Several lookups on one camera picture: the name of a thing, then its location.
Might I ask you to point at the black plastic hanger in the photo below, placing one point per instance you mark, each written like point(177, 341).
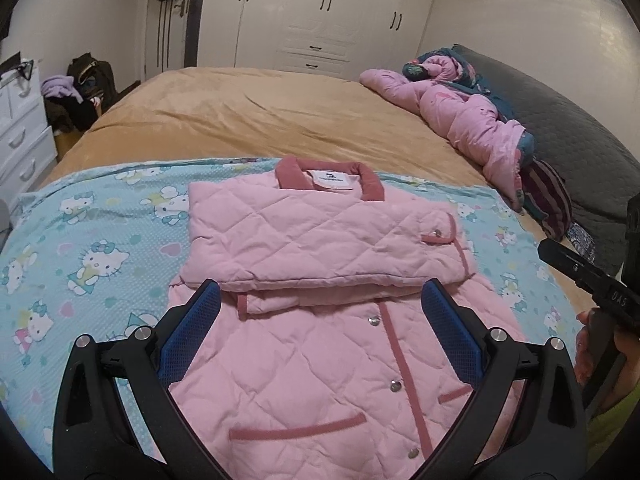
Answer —
point(22, 71)

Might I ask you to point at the black backpack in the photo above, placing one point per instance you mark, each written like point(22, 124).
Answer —
point(97, 77)

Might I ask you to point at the white door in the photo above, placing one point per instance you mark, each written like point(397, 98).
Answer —
point(172, 35)

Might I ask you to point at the dark striped pillow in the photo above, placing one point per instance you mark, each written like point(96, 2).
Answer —
point(550, 195)

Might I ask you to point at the blue floral cloth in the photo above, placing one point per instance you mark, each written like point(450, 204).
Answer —
point(581, 241)

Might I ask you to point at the purple garment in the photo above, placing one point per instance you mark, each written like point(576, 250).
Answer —
point(60, 87)

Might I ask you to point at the person's right hand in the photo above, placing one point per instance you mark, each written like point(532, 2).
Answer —
point(582, 350)

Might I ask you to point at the pink quilted jacket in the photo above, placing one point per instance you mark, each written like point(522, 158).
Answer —
point(300, 360)

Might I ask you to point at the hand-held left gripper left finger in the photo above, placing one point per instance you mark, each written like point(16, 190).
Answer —
point(192, 332)

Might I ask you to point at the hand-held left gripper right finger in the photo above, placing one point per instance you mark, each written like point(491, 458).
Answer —
point(452, 335)

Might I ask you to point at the person's right forearm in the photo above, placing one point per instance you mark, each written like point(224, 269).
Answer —
point(617, 420)

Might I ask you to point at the white wardrobe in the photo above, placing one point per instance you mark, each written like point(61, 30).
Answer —
point(280, 20)

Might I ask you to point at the white drawer chest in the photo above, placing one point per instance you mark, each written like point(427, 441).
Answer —
point(25, 130)

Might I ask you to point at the grey quilted headboard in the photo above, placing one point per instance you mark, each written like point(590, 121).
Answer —
point(575, 135)

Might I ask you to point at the bed with tan sheet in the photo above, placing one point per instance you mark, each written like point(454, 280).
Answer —
point(250, 110)

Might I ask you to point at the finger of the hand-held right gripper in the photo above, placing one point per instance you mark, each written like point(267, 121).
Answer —
point(562, 259)

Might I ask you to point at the pile of dark clothes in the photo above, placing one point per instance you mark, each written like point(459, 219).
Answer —
point(70, 115)

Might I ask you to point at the cartoon printed blue blanket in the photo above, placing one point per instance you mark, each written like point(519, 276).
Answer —
point(75, 240)

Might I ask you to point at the pile of pink clothes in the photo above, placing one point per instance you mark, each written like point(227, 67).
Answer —
point(450, 105)

